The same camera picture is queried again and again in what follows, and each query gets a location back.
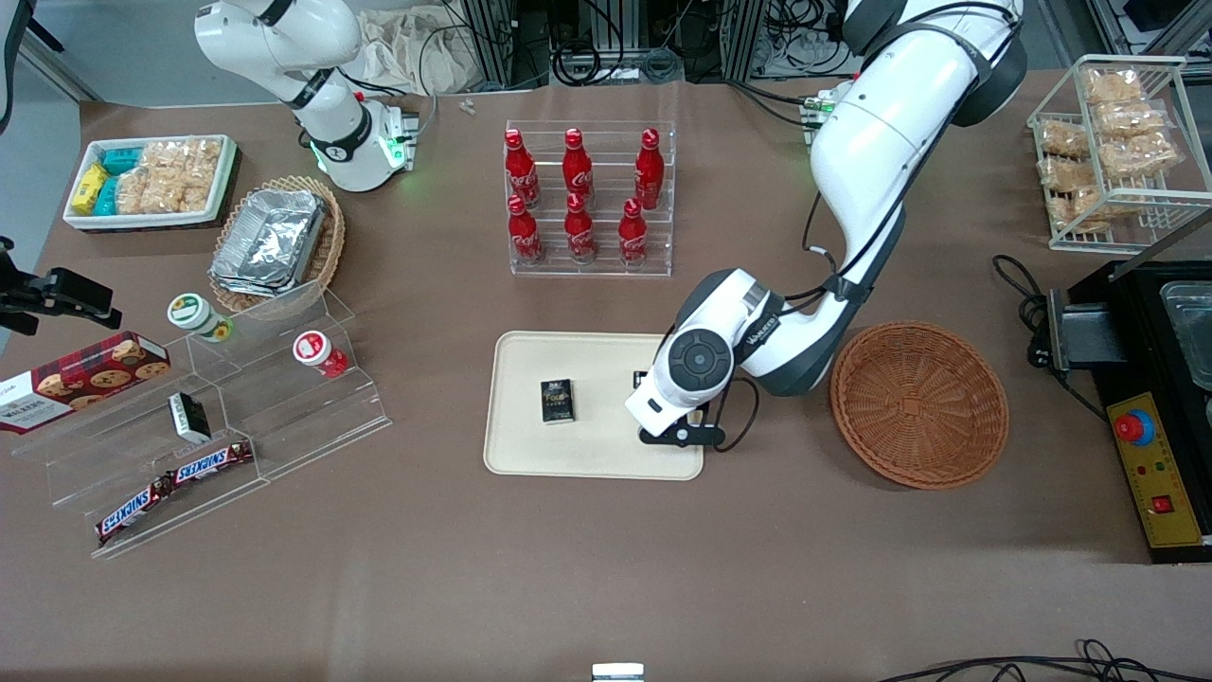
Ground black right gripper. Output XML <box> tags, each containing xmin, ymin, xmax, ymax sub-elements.
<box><xmin>0</xmin><ymin>237</ymin><xmax>123</xmax><ymax>337</ymax></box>

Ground Snickers chocolate bar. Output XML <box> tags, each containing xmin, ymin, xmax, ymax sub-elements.
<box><xmin>170</xmin><ymin>440</ymin><xmax>255</xmax><ymax>486</ymax></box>
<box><xmin>95</xmin><ymin>476</ymin><xmax>177</xmax><ymax>547</ymax></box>

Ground white rectangular bin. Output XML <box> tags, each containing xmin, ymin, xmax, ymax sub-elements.
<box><xmin>63</xmin><ymin>135</ymin><xmax>239</xmax><ymax>232</ymax></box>

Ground oval wicker basket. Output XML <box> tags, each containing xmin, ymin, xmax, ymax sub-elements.
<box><xmin>210</xmin><ymin>175</ymin><xmax>347</xmax><ymax>314</ymax></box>

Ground green lid sunflower cup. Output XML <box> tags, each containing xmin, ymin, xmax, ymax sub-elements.
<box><xmin>169</xmin><ymin>294</ymin><xmax>235</xmax><ymax>343</ymax></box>

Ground black food pack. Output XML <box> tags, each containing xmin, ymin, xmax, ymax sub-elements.
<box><xmin>541</xmin><ymin>379</ymin><xmax>577</xmax><ymax>425</ymax></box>

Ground aluminium frame post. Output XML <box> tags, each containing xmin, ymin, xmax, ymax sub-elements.
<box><xmin>461</xmin><ymin>0</ymin><xmax>554</xmax><ymax>89</ymax></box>
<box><xmin>723</xmin><ymin>0</ymin><xmax>769</xmax><ymax>82</ymax></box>

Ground black cable bundle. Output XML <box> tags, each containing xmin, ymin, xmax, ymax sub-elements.
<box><xmin>552</xmin><ymin>0</ymin><xmax>725</xmax><ymax>88</ymax></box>

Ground black machine power cable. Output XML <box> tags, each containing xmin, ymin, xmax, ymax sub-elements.
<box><xmin>992</xmin><ymin>254</ymin><xmax>1111</xmax><ymax>423</ymax></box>

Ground red Coca-Cola bottle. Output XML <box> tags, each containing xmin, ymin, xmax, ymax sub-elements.
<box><xmin>508</xmin><ymin>195</ymin><xmax>544</xmax><ymax>267</ymax></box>
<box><xmin>505</xmin><ymin>129</ymin><xmax>542</xmax><ymax>208</ymax></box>
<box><xmin>635</xmin><ymin>128</ymin><xmax>667</xmax><ymax>210</ymax></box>
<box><xmin>619</xmin><ymin>198</ymin><xmax>651</xmax><ymax>268</ymax></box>
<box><xmin>565</xmin><ymin>193</ymin><xmax>598</xmax><ymax>264</ymax></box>
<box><xmin>563</xmin><ymin>128</ymin><xmax>596</xmax><ymax>201</ymax></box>

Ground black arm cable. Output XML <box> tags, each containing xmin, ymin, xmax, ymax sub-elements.
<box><xmin>710</xmin><ymin>180</ymin><xmax>912</xmax><ymax>454</ymax></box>

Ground clear rice cracker bag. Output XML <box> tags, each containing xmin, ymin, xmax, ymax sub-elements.
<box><xmin>116</xmin><ymin>169</ymin><xmax>153</xmax><ymax>215</ymax></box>
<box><xmin>140</xmin><ymin>139</ymin><xmax>222</xmax><ymax>172</ymax></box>
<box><xmin>144</xmin><ymin>167</ymin><xmax>215</xmax><ymax>215</ymax></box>

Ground white wire rack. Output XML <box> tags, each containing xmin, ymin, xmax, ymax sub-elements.
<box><xmin>1027</xmin><ymin>55</ymin><xmax>1212</xmax><ymax>254</ymax></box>

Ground beige cloth bag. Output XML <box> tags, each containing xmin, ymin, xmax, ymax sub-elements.
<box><xmin>358</xmin><ymin>8</ymin><xmax>486</xmax><ymax>97</ymax></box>

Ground yellow snack pack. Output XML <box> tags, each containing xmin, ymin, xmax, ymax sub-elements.
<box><xmin>72</xmin><ymin>163</ymin><xmax>111</xmax><ymax>216</ymax></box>

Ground round brown wicker basket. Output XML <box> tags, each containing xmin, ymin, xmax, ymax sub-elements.
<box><xmin>830</xmin><ymin>322</ymin><xmax>1010</xmax><ymax>491</ymax></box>

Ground black machine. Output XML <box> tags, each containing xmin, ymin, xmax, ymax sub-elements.
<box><xmin>1046</xmin><ymin>208</ymin><xmax>1212</xmax><ymax>565</ymax></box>

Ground clear acrylic bottle rack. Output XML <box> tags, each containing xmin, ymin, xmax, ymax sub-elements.
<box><xmin>505</xmin><ymin>120</ymin><xmax>677</xmax><ymax>278</ymax></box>

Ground stack of foil trays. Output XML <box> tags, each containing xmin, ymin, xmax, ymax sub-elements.
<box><xmin>210</xmin><ymin>188</ymin><xmax>328</xmax><ymax>298</ymax></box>

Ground red tartan Walkers cookie box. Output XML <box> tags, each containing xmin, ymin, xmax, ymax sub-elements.
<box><xmin>0</xmin><ymin>332</ymin><xmax>172</xmax><ymax>435</ymax></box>

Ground clear cracker snack bag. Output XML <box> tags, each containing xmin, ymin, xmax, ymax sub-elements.
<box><xmin>1084</xmin><ymin>68</ymin><xmax>1148</xmax><ymax>104</ymax></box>
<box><xmin>1040</xmin><ymin>121</ymin><xmax>1091</xmax><ymax>158</ymax></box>
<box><xmin>1098</xmin><ymin>133</ymin><xmax>1181</xmax><ymax>179</ymax></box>
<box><xmin>1094</xmin><ymin>99</ymin><xmax>1168</xmax><ymax>139</ymax></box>
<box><xmin>1039</xmin><ymin>156</ymin><xmax>1100</xmax><ymax>194</ymax></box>
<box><xmin>1070</xmin><ymin>188</ymin><xmax>1129</xmax><ymax>234</ymax></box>

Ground small black white box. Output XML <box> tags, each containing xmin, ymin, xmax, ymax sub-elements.
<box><xmin>169</xmin><ymin>392</ymin><xmax>213</xmax><ymax>444</ymax></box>

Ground cream plastic tray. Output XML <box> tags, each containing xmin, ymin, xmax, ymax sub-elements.
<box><xmin>483</xmin><ymin>331</ymin><xmax>706</xmax><ymax>481</ymax></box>

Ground red lid snack cup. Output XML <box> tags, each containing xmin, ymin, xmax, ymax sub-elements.
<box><xmin>292</xmin><ymin>331</ymin><xmax>350</xmax><ymax>378</ymax></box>

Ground black floor cables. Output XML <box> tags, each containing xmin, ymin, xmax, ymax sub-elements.
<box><xmin>879</xmin><ymin>638</ymin><xmax>1212</xmax><ymax>682</ymax></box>

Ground clear acrylic stepped shelf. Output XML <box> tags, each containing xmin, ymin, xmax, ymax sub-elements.
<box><xmin>11</xmin><ymin>279</ymin><xmax>392</xmax><ymax>560</ymax></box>

